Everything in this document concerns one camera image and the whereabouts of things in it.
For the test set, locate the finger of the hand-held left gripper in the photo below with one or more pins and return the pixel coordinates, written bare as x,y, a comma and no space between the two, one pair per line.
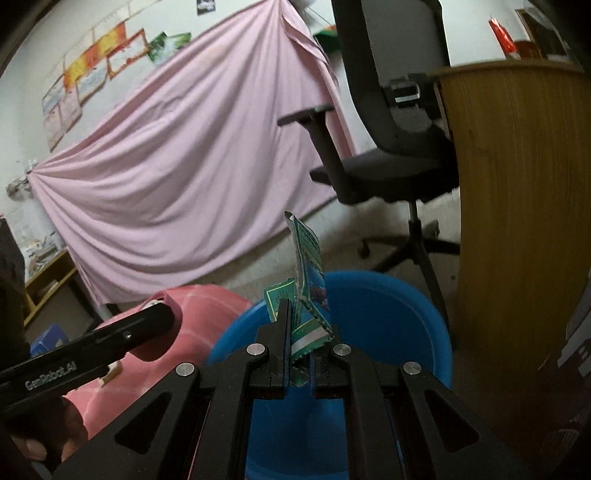
143,323

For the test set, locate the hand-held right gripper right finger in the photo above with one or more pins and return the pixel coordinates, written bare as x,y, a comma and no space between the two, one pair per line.
323,369

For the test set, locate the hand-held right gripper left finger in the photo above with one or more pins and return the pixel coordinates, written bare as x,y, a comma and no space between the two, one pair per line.
282,337

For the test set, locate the blue plastic basin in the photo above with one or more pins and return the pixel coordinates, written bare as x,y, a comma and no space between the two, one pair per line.
383,314

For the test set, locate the green printed wrapper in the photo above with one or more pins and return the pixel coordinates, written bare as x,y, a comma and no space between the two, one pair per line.
307,258

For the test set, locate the person's left hand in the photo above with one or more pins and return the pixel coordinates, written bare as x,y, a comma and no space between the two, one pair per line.
55,429

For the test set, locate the blue cardboard box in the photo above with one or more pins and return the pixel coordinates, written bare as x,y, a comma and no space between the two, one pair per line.
50,340

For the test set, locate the pink checked tablecloth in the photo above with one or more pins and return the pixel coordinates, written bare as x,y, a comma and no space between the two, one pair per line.
203,314

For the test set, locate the yellow wooden shelf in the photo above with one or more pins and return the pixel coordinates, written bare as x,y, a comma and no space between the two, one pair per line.
48,286

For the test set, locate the pile of papers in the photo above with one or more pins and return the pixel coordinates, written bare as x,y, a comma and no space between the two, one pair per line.
39,251

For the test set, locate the pink hanging cloth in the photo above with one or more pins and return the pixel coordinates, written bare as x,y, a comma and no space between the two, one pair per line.
184,161

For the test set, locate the grey tangled bundle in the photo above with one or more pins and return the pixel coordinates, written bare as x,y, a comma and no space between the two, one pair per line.
19,182

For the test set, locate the black office chair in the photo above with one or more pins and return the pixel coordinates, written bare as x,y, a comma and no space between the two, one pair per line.
392,115

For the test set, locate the wooden desk panel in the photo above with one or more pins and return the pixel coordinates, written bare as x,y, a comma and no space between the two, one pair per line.
517,184

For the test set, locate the red packet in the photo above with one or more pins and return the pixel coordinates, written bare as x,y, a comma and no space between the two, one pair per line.
503,34

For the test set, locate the dark framed picture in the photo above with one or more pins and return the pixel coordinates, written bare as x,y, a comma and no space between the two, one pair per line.
547,32

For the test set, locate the pale wall poster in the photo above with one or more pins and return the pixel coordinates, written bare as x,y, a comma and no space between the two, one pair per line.
60,115

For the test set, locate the red framed wall picture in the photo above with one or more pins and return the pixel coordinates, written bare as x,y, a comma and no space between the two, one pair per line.
127,53

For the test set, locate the orange red wall poster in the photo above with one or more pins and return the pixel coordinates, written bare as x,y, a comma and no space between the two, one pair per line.
92,55

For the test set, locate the green wall photo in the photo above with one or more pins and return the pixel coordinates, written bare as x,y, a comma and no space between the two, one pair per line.
168,46

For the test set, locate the small dark wall photo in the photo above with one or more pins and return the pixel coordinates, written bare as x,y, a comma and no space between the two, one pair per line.
206,6

